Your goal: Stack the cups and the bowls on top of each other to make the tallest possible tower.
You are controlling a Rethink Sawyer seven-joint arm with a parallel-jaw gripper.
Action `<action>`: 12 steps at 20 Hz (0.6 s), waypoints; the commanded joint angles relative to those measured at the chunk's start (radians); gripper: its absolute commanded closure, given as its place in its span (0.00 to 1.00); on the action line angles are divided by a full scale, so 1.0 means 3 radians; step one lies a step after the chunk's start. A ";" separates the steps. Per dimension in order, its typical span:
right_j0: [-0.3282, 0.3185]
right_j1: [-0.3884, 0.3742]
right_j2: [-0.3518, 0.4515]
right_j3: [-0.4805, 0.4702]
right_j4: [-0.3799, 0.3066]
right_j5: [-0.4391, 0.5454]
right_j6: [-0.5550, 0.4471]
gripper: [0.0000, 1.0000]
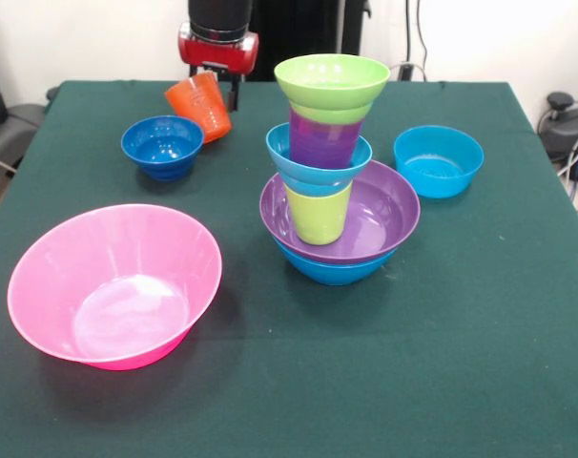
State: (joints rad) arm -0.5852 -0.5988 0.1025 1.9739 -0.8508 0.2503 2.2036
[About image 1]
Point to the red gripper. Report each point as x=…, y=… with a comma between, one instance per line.
x=217, y=55

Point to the orange cup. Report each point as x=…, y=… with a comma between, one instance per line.
x=200, y=102

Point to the cyan ribbed bowl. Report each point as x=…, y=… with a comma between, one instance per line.
x=282, y=157

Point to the dark blue ribbed bowl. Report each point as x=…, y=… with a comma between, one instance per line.
x=162, y=148

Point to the purple cup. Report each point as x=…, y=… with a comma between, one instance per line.
x=322, y=143

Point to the green ribbed bowl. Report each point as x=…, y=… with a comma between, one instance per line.
x=332, y=71

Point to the lime green cup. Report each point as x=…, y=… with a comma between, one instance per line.
x=317, y=217

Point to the large purple bowl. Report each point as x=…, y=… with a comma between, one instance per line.
x=384, y=214

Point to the large blue bowl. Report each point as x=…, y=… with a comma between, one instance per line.
x=336, y=274

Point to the translucent blue straight-sided bowl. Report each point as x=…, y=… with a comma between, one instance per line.
x=437, y=167

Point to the large pink bowl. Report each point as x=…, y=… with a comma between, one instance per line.
x=117, y=286

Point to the dark green tablecloth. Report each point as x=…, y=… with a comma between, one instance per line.
x=413, y=358

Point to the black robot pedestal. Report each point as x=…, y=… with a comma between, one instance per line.
x=308, y=33

